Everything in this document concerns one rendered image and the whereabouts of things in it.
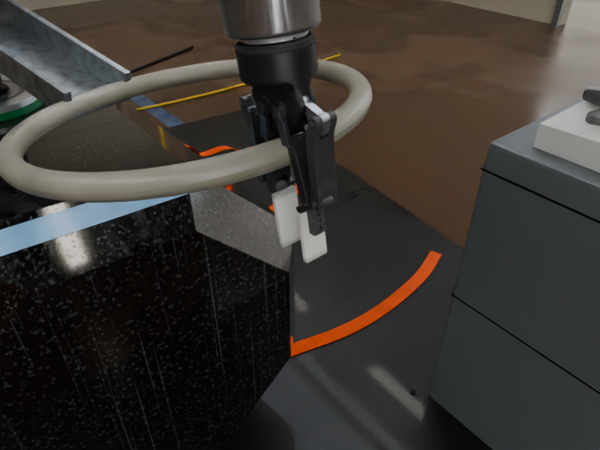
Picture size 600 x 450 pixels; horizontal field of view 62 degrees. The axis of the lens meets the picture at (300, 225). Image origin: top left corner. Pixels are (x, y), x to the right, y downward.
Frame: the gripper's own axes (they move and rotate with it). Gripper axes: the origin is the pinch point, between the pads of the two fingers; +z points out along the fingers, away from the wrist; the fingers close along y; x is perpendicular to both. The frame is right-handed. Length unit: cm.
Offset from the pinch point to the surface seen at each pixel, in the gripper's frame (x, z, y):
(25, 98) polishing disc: 11, -5, 79
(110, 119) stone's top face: 0, 0, 65
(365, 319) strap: -57, 83, 55
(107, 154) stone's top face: 6, 2, 50
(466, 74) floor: -281, 73, 183
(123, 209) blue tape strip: 9.3, 7.1, 36.6
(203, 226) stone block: -1.7, 13.8, 32.7
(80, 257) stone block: 18.4, 10.8, 33.9
